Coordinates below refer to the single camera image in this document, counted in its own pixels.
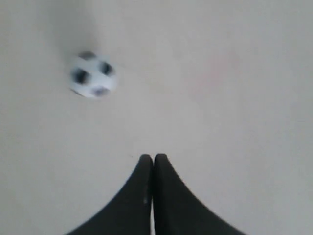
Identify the small black white soccer ball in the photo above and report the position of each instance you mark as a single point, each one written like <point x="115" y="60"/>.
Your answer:
<point x="91" y="76"/>

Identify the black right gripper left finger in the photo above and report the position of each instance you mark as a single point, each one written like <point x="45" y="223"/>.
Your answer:
<point x="129" y="212"/>

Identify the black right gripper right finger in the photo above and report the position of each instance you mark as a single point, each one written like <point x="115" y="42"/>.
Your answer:
<point x="177" y="211"/>

